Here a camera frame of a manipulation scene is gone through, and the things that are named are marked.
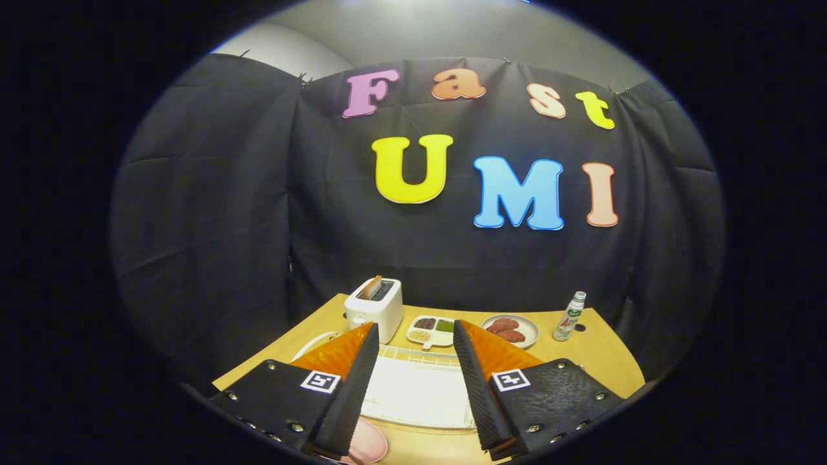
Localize white drip tray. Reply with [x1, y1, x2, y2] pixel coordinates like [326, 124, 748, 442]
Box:
[361, 355, 476, 429]

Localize white wire dish rack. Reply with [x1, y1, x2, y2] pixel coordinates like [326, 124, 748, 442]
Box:
[291, 331, 479, 430]

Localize white toaster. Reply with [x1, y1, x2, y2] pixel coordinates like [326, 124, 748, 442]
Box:
[344, 278, 404, 345]

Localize white drink bottle green label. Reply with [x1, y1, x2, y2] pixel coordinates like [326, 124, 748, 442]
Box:
[553, 291, 587, 342]

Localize white divided bean tray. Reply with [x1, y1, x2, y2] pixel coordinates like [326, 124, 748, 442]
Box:
[406, 315, 456, 350]

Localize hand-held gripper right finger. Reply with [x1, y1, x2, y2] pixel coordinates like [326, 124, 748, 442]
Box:
[452, 319, 626, 462]

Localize pink plate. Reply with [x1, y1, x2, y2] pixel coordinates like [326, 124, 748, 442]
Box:
[339, 417, 389, 465]

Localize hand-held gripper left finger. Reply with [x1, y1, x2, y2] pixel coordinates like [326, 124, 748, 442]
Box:
[208, 322, 381, 460]

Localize beige meat plate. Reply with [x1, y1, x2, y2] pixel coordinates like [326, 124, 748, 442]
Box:
[481, 314, 540, 349]

